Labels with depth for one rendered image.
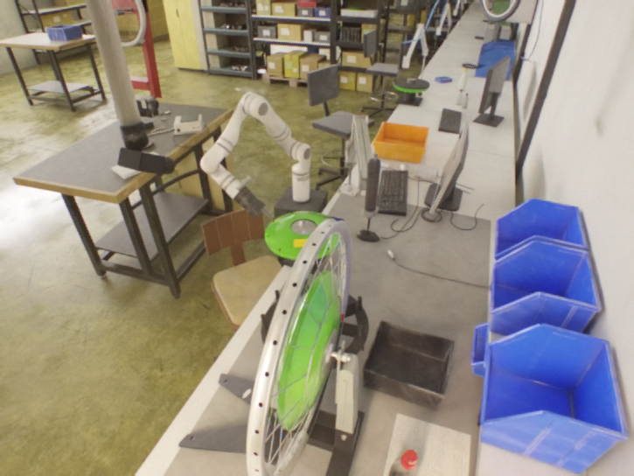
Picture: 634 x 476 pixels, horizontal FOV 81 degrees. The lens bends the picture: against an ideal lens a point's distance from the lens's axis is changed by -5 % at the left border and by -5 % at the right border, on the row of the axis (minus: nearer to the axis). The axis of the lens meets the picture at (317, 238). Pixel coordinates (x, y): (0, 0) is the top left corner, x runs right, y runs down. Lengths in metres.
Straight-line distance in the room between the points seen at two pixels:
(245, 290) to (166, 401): 0.82
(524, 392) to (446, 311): 0.61
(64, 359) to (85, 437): 0.59
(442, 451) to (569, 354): 0.46
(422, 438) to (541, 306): 0.50
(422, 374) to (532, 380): 0.41
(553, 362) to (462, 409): 0.41
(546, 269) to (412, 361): 0.50
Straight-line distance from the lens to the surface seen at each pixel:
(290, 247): 1.48
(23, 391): 2.86
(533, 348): 0.96
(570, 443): 0.86
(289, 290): 0.57
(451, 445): 1.24
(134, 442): 2.38
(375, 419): 1.23
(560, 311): 1.02
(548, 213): 1.35
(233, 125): 1.71
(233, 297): 1.95
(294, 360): 0.66
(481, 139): 2.99
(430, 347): 1.35
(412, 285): 1.59
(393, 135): 2.78
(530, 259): 1.17
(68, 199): 2.94
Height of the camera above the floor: 2.00
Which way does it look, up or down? 38 degrees down
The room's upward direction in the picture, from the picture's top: straight up
